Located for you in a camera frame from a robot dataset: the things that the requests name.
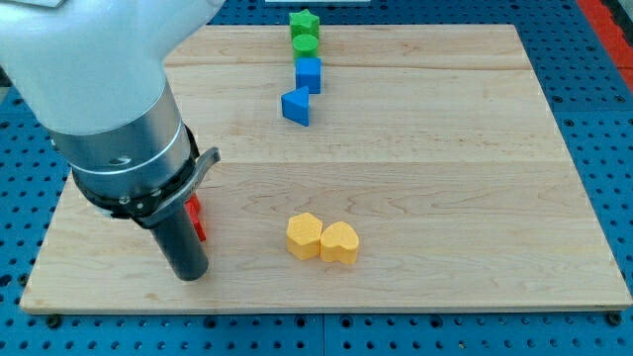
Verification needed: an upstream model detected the yellow hexagon block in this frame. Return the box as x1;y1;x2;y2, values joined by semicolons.
286;213;323;260

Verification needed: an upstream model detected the green star block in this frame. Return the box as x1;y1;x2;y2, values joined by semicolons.
289;9;320;39

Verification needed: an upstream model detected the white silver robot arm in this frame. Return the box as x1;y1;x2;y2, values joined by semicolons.
1;0;224;199

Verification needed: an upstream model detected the red block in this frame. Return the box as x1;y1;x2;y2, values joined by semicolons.
184;194;207;242

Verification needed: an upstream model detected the blue triangle block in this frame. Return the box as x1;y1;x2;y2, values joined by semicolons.
281;86;310;127

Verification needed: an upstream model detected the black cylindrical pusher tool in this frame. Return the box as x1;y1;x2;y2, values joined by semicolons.
149;207;209;281

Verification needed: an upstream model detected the green cylinder block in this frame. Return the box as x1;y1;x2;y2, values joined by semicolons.
292;34;319;60

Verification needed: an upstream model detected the blue cube block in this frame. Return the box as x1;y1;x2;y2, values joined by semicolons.
295;57;321;94

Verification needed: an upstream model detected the yellow heart block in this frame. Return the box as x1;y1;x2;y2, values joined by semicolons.
319;222;360;265

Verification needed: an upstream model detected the black tool clamp with lever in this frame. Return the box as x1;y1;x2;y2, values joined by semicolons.
72;124;221;228

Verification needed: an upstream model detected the wooden board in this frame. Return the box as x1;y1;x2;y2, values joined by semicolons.
21;25;632;314

